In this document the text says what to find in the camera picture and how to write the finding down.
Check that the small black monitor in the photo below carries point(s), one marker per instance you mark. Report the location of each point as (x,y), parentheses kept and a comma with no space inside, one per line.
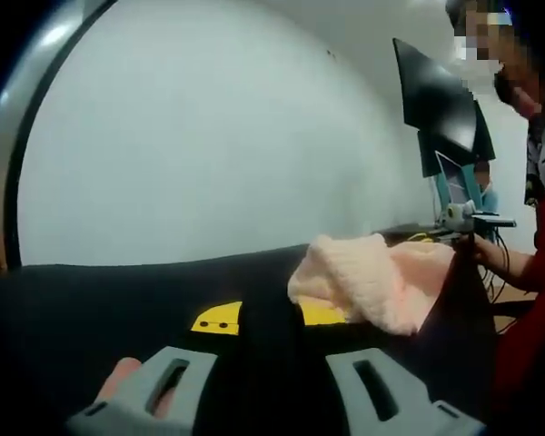
(483,136)

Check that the person's right hand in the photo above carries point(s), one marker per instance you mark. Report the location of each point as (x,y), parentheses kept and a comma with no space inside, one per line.
(483,252)

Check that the black cloth with yellow print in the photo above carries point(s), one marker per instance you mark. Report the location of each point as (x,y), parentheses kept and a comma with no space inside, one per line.
(95,309)

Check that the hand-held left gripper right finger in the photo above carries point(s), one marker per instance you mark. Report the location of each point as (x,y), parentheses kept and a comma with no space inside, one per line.
(418,409)

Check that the person's left hand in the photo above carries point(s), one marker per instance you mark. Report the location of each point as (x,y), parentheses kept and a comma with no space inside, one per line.
(118,374)

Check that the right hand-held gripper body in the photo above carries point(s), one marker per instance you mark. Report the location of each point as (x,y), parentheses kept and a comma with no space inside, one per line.
(461,214)

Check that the person in red top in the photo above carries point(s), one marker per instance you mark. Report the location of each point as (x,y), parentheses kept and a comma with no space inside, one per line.
(531,318)

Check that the teal open laptop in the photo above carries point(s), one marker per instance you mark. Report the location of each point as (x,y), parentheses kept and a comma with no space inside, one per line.
(454,184)

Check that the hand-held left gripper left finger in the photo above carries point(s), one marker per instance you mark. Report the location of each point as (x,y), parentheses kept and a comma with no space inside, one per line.
(118,409)

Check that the fluffy pale pink towel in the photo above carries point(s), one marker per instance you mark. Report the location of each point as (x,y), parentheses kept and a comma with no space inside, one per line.
(368,277)

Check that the large black monitor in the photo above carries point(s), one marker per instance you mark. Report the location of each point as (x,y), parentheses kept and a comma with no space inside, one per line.
(436,95)

